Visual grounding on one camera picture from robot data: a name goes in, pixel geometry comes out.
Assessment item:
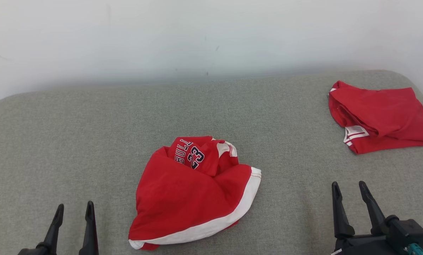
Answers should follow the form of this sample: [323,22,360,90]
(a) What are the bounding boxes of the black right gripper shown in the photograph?
[331,181,399,255]

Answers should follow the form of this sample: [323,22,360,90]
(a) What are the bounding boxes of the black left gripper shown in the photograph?
[18,201,99,255]

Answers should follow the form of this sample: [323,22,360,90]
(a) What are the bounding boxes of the red Bulls jersey white sleeves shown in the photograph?
[328,81,423,155]

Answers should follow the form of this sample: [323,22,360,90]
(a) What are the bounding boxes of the red Bulls 23 jersey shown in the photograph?
[128,136,262,251]

